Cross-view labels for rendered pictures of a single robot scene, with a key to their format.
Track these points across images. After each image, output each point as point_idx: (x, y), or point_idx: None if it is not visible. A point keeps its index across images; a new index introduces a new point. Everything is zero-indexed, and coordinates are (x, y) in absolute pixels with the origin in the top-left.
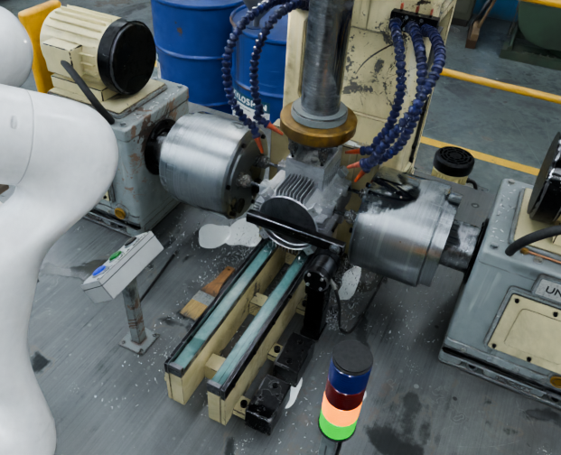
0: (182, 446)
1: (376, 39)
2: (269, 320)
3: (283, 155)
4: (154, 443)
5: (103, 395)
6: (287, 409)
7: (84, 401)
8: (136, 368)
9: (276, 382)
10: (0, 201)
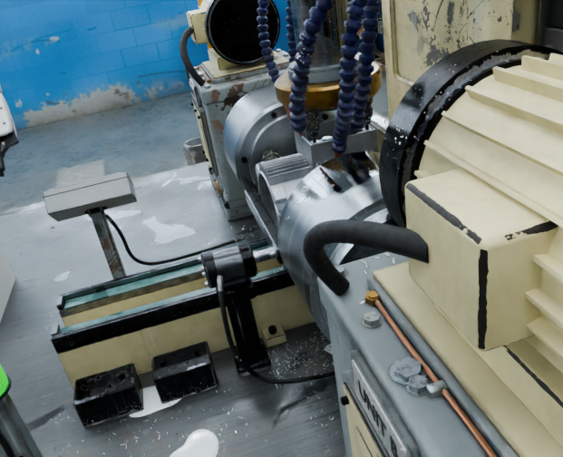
0: (34, 387)
1: None
2: (168, 305)
3: None
4: (26, 371)
5: (55, 318)
6: (130, 418)
7: (43, 316)
8: None
9: (127, 374)
10: (0, 99)
